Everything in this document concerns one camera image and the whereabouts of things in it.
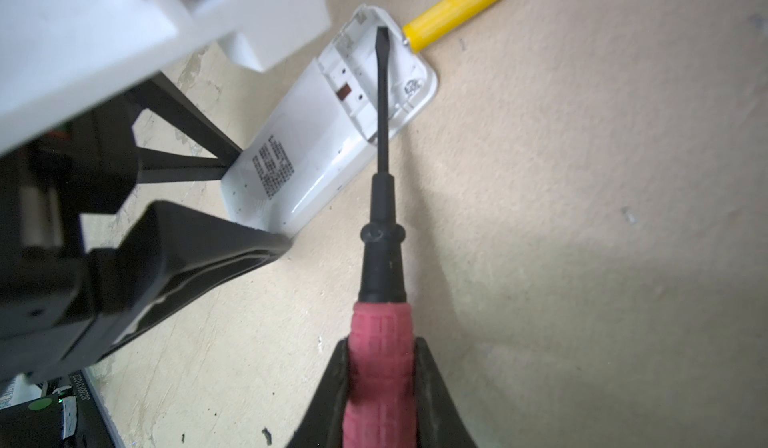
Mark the pink handled screwdriver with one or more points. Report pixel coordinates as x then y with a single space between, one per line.
380 409

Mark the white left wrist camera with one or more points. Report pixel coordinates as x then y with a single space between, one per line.
61 57

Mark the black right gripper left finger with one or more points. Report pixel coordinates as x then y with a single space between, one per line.
322 423

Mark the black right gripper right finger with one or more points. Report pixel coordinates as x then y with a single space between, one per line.
439 424

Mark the white remote control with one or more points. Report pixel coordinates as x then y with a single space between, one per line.
322 133

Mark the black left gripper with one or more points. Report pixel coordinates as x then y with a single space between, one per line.
171 257

